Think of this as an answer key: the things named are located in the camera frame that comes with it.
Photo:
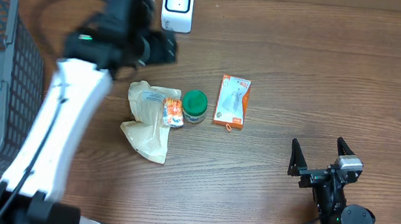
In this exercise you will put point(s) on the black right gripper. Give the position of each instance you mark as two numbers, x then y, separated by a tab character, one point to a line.
312	176

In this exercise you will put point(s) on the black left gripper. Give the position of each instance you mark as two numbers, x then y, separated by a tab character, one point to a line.
165	47

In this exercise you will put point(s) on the green lid jar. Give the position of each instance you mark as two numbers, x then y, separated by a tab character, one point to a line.
194	105

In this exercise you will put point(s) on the small orange white packet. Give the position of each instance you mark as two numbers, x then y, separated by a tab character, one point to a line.
172	112

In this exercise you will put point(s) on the beige plastic bag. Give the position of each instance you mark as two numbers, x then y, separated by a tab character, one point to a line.
147	134

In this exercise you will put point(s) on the orange white box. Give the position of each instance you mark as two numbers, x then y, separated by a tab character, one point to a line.
233	99

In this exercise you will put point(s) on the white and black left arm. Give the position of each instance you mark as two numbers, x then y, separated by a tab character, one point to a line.
31	189

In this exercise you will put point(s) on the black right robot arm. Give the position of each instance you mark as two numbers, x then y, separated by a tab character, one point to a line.
351	214

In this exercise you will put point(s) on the white barcode scanner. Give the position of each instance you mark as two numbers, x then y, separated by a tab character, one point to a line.
176	15

